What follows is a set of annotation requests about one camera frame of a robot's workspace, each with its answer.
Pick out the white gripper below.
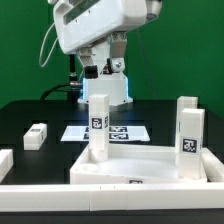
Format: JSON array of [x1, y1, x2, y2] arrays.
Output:
[[48, 0, 149, 80]]

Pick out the white desk tabletop panel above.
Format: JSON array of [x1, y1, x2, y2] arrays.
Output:
[[70, 144, 207, 184]]

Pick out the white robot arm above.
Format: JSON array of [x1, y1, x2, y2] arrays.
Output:
[[47, 0, 162, 106]]

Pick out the fiducial marker sheet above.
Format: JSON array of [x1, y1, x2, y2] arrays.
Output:
[[61, 126, 150, 142]]

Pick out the white L-shaped obstacle fence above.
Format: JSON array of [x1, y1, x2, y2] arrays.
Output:
[[0, 148, 224, 212]]

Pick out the white camera cable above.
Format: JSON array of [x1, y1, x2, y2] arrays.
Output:
[[38, 21, 58, 68]]

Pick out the black cable on table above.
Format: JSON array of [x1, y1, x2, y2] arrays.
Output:
[[40, 83, 73, 101]]

